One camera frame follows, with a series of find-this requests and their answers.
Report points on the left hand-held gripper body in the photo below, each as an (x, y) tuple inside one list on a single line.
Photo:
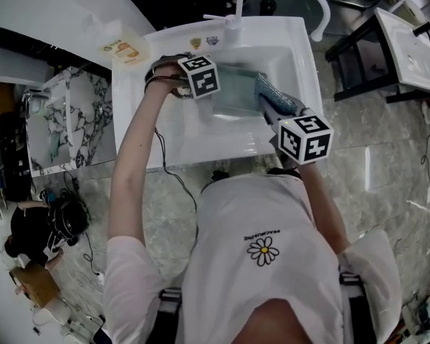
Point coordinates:
[(200, 77)]

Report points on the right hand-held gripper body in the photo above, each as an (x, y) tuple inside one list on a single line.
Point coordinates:
[(306, 138)]

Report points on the grey scrubbing cloth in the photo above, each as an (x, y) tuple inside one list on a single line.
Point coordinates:
[(272, 90)]

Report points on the teal glass tray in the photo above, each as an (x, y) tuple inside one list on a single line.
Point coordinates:
[(236, 91)]

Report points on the person's left forearm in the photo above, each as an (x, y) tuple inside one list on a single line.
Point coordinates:
[(132, 163)]

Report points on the person's right forearm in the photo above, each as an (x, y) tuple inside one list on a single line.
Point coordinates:
[(322, 206)]

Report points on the person's left hand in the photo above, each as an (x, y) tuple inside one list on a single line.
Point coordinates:
[(172, 75)]

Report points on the yellow shield sticker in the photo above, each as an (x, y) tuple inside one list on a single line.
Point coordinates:
[(195, 43)]

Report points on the blue shield sticker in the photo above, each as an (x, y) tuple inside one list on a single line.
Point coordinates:
[(213, 41)]

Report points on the black shoe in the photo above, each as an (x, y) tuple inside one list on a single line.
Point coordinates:
[(216, 179), (283, 172)]

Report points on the white ceramic sink basin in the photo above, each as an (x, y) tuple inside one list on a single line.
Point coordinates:
[(218, 142)]

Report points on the white curved faucet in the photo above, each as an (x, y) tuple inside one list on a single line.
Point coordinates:
[(233, 25)]

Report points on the black metal stand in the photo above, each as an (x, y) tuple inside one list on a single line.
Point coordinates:
[(354, 66)]

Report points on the white sink with black tap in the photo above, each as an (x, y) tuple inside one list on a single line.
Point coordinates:
[(408, 56)]

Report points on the marble-pattern sink cabinet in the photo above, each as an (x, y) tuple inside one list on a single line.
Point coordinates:
[(86, 120)]

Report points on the white daisy-print t-shirt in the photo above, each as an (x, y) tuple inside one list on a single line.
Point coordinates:
[(258, 292)]

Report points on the white curved counter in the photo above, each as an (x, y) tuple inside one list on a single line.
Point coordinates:
[(39, 20)]

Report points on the brown cardboard box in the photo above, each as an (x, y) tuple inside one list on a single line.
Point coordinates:
[(36, 287)]

